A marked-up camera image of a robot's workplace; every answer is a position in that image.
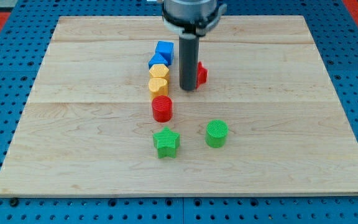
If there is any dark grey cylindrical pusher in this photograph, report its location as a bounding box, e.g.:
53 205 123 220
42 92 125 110
179 37 199 91

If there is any red star block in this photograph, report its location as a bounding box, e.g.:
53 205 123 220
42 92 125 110
196 62 208 88

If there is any green star block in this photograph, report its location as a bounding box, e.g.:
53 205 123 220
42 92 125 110
153 126 180 159

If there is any light wooden board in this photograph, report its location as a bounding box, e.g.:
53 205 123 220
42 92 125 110
0 16 358 198

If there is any blue cube block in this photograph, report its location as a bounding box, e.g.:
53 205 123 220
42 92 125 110
155 40 174 65

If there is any blue triangle block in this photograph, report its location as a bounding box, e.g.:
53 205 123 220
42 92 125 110
148 52 168 68

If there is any yellow hexagon block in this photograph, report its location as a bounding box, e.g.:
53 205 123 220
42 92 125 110
149 64 170 82

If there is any yellow heart block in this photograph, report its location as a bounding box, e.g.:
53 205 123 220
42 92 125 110
148 78 168 100

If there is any red cylinder block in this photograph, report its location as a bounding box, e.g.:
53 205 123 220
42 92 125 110
152 95 173 123

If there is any green cylinder block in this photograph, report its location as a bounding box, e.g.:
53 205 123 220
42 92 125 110
204 119 229 148

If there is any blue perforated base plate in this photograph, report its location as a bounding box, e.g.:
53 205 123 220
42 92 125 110
0 1 358 223

